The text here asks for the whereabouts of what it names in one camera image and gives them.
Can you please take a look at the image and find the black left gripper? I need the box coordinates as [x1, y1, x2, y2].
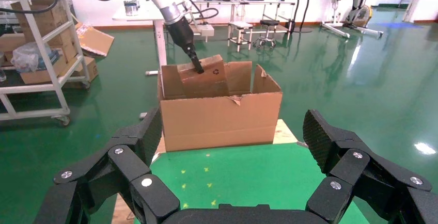
[165, 17, 205, 75]

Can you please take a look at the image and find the small brown cardboard box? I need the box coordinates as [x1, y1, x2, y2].
[62, 56, 100, 90]

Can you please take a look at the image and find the white pipe frame table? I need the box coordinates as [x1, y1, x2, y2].
[190, 0, 296, 51]

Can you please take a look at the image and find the flattened cardboard sheet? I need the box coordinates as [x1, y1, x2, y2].
[74, 22, 115, 58]

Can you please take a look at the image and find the black seat rolling stool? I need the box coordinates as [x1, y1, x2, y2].
[253, 19, 280, 51]

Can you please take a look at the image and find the small film-wrapped cardboard box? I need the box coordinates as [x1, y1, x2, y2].
[177, 54, 230, 99]

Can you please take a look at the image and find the small white pipe stool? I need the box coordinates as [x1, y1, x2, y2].
[227, 21, 255, 52]

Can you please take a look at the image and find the green table cloth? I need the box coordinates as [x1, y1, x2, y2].
[133, 143, 371, 224]

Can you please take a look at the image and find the low brown cardboard box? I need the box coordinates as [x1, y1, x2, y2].
[20, 53, 69, 85]

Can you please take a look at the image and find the white pipe rack cart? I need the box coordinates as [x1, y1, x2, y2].
[0, 0, 91, 127]

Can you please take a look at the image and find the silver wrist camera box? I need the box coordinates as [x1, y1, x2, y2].
[186, 2, 215, 43]

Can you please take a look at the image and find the white pole stand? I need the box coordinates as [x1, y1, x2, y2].
[320, 0, 351, 39]

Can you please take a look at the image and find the clear plastic bag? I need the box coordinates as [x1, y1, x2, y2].
[10, 42, 55, 73]

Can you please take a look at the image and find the tall brown cardboard box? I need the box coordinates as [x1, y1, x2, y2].
[11, 0, 71, 43]

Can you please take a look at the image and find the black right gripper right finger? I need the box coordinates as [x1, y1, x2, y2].
[303, 108, 438, 224]

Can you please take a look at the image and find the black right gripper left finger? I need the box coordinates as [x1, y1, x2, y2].
[33, 107, 181, 224]

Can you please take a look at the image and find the large open cardboard carton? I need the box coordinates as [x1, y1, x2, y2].
[157, 55, 284, 153]

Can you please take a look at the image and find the machine with beige wheel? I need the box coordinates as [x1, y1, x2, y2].
[343, 0, 385, 39]

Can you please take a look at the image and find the white standing desk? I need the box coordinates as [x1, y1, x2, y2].
[112, 7, 168, 77]

